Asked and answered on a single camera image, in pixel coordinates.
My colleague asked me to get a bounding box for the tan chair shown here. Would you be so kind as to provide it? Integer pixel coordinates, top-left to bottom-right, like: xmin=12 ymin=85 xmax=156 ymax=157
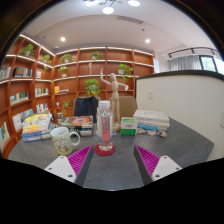
xmin=109 ymin=95 xmax=139 ymax=119

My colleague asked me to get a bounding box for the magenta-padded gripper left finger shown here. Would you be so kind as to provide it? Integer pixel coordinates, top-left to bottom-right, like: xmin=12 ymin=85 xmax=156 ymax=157
xmin=43 ymin=144 xmax=95 ymax=187

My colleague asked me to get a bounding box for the window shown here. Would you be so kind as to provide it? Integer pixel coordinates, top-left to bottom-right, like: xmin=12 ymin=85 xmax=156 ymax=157
xmin=199 ymin=54 xmax=224 ymax=75

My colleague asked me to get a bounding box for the colourful book stack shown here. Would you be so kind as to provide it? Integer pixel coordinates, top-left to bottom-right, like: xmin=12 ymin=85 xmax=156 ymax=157
xmin=21 ymin=113 xmax=53 ymax=143

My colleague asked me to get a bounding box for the small green white box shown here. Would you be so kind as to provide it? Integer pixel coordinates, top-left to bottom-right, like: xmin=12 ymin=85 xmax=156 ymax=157
xmin=120 ymin=116 xmax=139 ymax=136

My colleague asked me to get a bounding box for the flat round red coaster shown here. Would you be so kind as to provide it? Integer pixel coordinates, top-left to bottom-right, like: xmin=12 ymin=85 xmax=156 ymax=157
xmin=93 ymin=143 xmax=116 ymax=157

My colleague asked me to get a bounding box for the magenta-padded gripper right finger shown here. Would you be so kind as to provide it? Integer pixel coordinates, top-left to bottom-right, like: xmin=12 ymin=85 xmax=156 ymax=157
xmin=133 ymin=144 xmax=183 ymax=186

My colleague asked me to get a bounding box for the blue book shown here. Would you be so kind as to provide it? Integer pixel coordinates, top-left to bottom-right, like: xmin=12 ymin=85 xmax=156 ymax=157
xmin=137 ymin=124 xmax=169 ymax=132

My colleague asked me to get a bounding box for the branched ceiling lamp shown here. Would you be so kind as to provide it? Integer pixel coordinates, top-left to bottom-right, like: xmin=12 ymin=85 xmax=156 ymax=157
xmin=83 ymin=0 xmax=142 ymax=15

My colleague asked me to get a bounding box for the wooden shelf unit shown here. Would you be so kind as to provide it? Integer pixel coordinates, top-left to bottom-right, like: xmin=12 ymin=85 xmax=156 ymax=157
xmin=0 ymin=33 xmax=156 ymax=158

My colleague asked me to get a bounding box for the grey curtain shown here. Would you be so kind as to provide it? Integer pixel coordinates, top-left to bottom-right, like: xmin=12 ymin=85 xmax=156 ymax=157
xmin=169 ymin=55 xmax=203 ymax=72

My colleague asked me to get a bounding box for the ceiling air vent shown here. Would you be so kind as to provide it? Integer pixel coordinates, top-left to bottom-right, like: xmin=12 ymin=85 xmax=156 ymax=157
xmin=116 ymin=15 xmax=144 ymax=25

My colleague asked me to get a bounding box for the dark magazine stack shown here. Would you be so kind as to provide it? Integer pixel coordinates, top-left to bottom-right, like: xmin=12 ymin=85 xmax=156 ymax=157
xmin=59 ymin=115 xmax=95 ymax=138

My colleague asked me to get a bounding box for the dark blue chair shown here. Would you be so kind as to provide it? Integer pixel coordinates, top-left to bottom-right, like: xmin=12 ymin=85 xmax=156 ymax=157
xmin=73 ymin=95 xmax=100 ymax=124

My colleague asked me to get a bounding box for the clear plastic water bottle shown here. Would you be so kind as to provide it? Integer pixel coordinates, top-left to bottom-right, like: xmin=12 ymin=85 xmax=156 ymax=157
xmin=96 ymin=100 xmax=115 ymax=153

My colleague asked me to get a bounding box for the black overhead rail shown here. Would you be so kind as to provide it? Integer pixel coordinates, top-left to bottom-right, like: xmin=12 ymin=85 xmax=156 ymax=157
xmin=167 ymin=47 xmax=221 ymax=61

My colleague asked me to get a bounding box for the wooden artist mannequin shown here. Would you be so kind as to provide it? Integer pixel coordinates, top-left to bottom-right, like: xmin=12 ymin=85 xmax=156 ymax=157
xmin=99 ymin=67 xmax=130 ymax=132

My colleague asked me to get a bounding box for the yellow striped cartoon mug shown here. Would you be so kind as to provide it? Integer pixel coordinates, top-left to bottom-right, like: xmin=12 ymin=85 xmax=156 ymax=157
xmin=49 ymin=126 xmax=82 ymax=157

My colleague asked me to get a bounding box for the thick white book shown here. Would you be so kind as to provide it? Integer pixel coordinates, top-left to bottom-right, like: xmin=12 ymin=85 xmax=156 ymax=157
xmin=133 ymin=109 xmax=170 ymax=124

